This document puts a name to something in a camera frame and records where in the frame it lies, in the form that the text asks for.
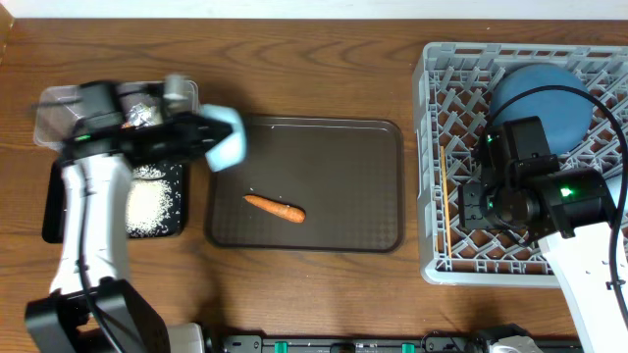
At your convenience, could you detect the light blue small bowl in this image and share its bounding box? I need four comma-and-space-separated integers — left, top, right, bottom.
200, 104, 247, 172

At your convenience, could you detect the white tissue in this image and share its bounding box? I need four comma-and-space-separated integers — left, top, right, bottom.
126, 103, 162, 127

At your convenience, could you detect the long wooden chopstick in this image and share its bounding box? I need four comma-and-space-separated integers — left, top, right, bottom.
440, 146, 452, 259

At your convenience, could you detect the dark blue plate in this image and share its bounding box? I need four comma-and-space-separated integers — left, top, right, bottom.
490, 64, 594, 155

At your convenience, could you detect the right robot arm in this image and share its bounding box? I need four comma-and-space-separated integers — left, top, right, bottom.
458, 155, 627, 352

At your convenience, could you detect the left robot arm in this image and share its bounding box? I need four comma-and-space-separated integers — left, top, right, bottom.
25, 104, 246, 352

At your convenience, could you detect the grey dishwasher rack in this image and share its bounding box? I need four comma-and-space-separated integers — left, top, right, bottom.
412, 42, 627, 288

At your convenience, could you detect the pile of white rice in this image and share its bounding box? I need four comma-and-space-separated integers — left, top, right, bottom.
126, 165, 174, 237

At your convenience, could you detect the orange carrot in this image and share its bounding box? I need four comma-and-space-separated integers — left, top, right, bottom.
244, 194, 306, 224

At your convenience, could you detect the dark brown serving tray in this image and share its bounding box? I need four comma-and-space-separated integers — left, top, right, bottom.
204, 116, 404, 253

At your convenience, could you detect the clear plastic bin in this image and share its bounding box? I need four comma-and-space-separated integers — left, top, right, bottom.
32, 80, 200, 153

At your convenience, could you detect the black rectangular bin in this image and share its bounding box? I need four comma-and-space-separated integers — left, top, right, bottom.
41, 162, 188, 243

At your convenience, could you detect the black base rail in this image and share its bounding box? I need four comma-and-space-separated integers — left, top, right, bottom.
169, 323, 585, 353

